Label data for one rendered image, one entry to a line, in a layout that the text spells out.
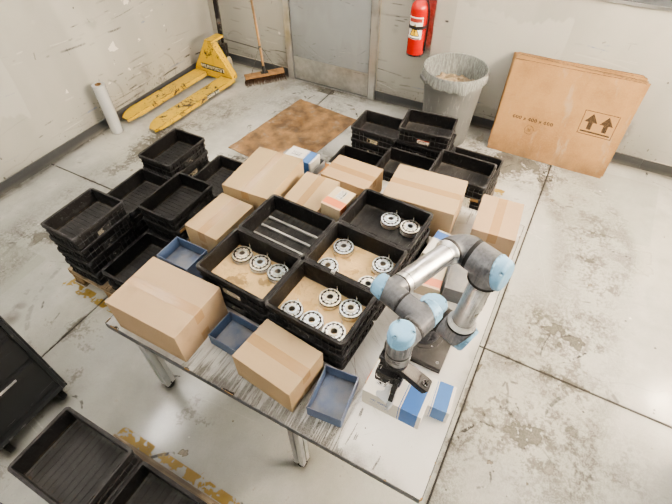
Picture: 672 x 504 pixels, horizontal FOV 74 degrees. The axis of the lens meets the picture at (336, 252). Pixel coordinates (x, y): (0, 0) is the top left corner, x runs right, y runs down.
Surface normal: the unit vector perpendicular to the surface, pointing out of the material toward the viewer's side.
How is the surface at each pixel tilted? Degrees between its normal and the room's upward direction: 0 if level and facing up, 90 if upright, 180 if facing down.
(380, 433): 0
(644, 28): 90
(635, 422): 0
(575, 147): 72
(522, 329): 0
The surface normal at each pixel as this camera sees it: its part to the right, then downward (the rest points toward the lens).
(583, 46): -0.48, 0.66
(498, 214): 0.00, -0.67
